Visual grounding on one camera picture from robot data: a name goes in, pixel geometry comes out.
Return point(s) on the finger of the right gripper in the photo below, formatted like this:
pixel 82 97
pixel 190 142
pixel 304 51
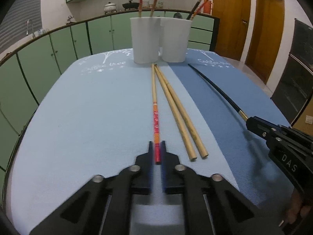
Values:
pixel 260 127

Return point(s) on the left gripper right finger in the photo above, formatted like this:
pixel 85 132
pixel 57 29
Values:
pixel 211 205

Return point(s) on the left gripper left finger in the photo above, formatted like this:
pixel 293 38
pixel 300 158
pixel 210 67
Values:
pixel 103 205

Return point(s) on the black chopstick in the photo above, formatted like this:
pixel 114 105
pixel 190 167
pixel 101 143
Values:
pixel 222 93
pixel 193 9

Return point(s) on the plain bamboo chopstick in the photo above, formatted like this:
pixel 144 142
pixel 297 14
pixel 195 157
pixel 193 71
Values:
pixel 177 116
pixel 187 120

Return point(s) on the black plastic spoon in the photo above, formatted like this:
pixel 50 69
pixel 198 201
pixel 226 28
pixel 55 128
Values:
pixel 177 15

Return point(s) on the chrome kitchen faucet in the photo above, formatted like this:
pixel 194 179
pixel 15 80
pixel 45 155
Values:
pixel 30 28

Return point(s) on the person right hand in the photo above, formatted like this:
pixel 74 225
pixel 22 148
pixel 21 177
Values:
pixel 296 208

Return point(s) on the dark glass cabinet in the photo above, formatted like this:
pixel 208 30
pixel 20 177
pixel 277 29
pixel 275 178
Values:
pixel 294 89

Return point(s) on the blue table mat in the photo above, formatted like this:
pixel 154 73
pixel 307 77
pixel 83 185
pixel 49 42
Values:
pixel 97 118

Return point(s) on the wooden door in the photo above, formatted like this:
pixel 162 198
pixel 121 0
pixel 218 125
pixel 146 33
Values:
pixel 266 37
pixel 234 20

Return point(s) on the orange thermos flask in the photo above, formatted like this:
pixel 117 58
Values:
pixel 207 9

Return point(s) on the white double utensil holder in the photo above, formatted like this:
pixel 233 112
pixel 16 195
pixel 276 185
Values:
pixel 159 37

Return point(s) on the black wok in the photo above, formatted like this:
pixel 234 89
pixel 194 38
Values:
pixel 131 5

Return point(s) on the white cooking pot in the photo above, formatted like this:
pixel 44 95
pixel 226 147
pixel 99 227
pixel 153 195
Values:
pixel 110 8

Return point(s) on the grey window blind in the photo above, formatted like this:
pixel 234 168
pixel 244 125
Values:
pixel 14 24

